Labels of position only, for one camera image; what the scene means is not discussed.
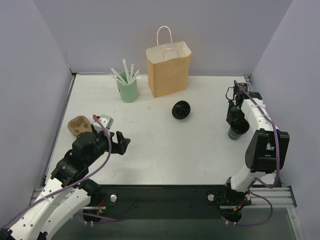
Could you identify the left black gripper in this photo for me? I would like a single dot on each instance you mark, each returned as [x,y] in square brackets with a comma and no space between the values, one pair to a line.
[116,144]

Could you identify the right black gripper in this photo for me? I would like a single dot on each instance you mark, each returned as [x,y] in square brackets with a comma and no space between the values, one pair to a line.
[232,115]

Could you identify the black coffee cup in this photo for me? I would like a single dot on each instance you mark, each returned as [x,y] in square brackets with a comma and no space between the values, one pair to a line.
[237,129]

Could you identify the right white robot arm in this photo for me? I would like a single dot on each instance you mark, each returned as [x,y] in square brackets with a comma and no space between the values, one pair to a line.
[266,152]

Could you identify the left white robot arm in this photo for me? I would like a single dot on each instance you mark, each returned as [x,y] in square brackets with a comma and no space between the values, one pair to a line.
[69,188]

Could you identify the brown cardboard cup carrier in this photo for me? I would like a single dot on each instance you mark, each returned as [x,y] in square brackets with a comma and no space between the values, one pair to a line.
[79,124]

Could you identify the green straw holder cup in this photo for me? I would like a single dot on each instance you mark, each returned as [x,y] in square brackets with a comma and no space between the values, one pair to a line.
[128,92]

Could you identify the stack of black lids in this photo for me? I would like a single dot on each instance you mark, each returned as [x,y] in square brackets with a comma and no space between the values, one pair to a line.
[181,110]

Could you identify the wrapped straw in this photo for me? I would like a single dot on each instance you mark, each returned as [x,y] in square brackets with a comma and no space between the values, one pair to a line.
[134,77]
[126,71]
[115,77]
[131,74]
[114,72]

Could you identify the brown paper bag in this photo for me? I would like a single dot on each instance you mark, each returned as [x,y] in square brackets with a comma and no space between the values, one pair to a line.
[168,66]

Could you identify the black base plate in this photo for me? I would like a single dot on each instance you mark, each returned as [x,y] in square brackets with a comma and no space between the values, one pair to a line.
[166,202]

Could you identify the aluminium frame rail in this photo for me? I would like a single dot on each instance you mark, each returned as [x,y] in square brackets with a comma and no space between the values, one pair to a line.
[280,197]

